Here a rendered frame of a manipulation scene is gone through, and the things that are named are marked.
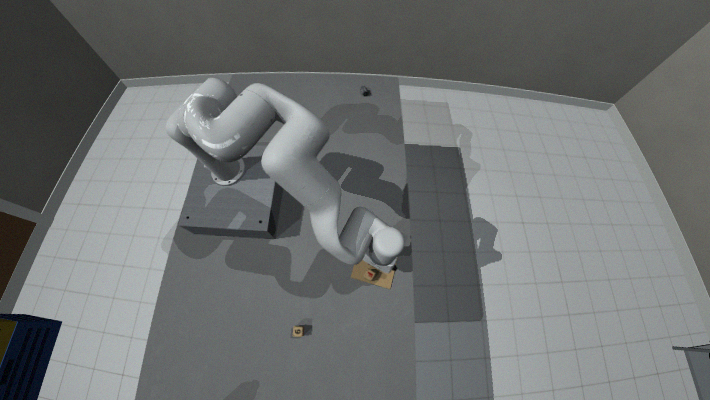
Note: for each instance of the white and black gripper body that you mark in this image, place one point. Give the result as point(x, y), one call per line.
point(385, 269)

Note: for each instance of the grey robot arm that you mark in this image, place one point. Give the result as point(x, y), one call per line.
point(228, 133)

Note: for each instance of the tan square mat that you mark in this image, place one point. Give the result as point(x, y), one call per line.
point(380, 279)

